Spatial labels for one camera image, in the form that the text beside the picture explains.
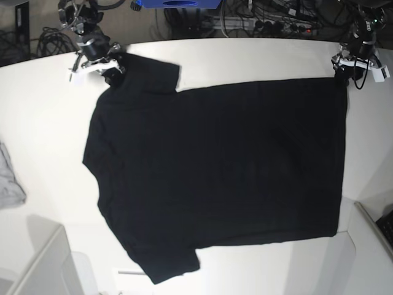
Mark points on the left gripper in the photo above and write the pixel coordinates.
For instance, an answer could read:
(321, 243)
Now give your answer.
(355, 59)

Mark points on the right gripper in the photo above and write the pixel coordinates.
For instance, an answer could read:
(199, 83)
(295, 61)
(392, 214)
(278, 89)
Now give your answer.
(97, 54)

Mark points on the black T-shirt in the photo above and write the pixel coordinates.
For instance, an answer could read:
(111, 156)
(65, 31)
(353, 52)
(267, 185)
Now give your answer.
(229, 165)

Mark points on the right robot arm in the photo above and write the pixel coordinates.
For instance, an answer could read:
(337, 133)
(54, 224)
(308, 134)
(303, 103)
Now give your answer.
(84, 18)

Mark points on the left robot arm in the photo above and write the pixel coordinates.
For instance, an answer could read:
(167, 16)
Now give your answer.
(368, 17)

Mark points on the blue box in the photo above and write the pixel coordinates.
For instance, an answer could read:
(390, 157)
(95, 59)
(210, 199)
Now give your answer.
(174, 4)

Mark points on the white power strip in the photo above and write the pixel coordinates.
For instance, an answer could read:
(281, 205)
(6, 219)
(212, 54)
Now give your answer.
(254, 24)

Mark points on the grey cloth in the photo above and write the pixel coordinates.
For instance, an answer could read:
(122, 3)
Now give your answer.
(12, 194)

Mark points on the black keyboard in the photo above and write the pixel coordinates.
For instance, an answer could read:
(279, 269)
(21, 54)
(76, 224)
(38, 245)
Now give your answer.
(385, 225)

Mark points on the white right cabinet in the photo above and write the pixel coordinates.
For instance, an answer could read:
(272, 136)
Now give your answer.
(365, 258)

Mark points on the white side cabinet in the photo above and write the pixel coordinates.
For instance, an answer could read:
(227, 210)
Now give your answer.
(51, 270)

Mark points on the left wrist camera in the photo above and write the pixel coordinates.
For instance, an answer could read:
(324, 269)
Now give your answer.
(380, 74)

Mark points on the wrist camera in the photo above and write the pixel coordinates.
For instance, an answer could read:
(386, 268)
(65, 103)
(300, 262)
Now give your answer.
(76, 78)
(380, 74)

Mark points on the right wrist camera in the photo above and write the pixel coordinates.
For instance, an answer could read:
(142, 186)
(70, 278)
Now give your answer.
(76, 78)

